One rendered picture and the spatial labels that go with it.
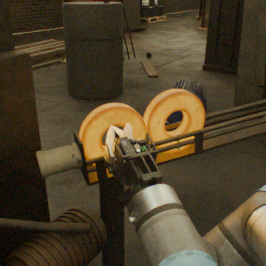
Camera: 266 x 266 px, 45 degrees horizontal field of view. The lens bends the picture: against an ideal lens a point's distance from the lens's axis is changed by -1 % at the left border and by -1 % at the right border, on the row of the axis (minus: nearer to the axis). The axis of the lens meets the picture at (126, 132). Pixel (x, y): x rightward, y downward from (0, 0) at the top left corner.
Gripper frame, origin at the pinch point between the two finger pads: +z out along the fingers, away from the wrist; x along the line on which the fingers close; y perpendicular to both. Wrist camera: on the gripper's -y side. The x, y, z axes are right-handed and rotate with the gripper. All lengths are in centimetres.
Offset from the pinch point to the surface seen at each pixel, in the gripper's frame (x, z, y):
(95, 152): 4.6, -2.1, -2.7
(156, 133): -10.0, -1.5, -0.6
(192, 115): -19.3, -0.5, 2.5
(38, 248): 19.8, -15.0, -14.0
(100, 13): -64, 221, -63
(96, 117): 4.2, 0.4, 5.1
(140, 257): -20, 5, -77
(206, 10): -488, 658, -239
